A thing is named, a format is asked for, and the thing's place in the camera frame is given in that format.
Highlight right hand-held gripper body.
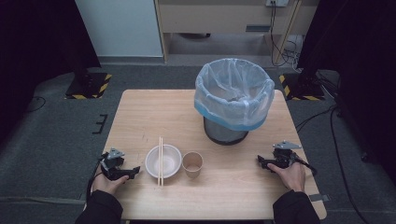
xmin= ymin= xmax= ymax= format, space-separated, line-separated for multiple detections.
xmin=264 ymin=140 xmax=303 ymax=171

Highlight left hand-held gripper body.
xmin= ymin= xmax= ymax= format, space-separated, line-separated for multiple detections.
xmin=100 ymin=147 xmax=127 ymax=182

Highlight wooden chopstick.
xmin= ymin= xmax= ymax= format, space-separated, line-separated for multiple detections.
xmin=157 ymin=136 xmax=162 ymax=188
xmin=160 ymin=136 xmax=164 ymax=188

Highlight white disposable bowl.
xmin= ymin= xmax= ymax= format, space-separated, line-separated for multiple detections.
xmin=145 ymin=144 xmax=183 ymax=180

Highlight metal mesh trash bin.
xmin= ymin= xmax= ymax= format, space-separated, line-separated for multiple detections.
xmin=203 ymin=116 xmax=250 ymax=147

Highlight brown paper cup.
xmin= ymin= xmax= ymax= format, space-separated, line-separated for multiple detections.
xmin=181 ymin=151 xmax=205 ymax=179

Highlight translucent blue trash bag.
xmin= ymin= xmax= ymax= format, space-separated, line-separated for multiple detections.
xmin=193 ymin=58 xmax=276 ymax=132

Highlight person's right hand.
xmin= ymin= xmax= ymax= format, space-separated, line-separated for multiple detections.
xmin=267 ymin=161 xmax=307 ymax=193

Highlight person's left hand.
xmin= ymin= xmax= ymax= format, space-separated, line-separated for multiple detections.
xmin=92 ymin=166 xmax=130 ymax=196

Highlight grey tape strip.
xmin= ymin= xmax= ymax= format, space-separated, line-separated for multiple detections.
xmin=308 ymin=193 xmax=331 ymax=203

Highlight black stand base yellow stripes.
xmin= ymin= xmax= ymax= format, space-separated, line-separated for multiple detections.
xmin=64 ymin=57 xmax=113 ymax=101
xmin=278 ymin=69 xmax=327 ymax=102

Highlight dark curtain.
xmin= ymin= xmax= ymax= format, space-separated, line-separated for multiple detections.
xmin=0 ymin=0 xmax=103 ymax=144
xmin=296 ymin=0 xmax=396 ymax=185

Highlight right hand-held gripper black cable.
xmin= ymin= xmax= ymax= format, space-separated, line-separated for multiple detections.
xmin=293 ymin=156 xmax=318 ymax=177

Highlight hand-held gripper black cable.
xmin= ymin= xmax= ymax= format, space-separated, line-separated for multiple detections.
xmin=86 ymin=155 xmax=108 ymax=202
xmin=293 ymin=156 xmax=318 ymax=177

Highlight left hand-held gripper black cable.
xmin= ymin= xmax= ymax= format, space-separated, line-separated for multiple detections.
xmin=86 ymin=155 xmax=108 ymax=202

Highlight long black floor cable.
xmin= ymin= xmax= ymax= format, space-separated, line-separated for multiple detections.
xmin=329 ymin=106 xmax=372 ymax=224

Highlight thin black floor cable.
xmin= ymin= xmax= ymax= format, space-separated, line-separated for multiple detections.
xmin=25 ymin=95 xmax=48 ymax=114

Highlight black outlet cable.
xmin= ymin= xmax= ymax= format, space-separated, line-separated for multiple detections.
xmin=268 ymin=2 xmax=301 ymax=68

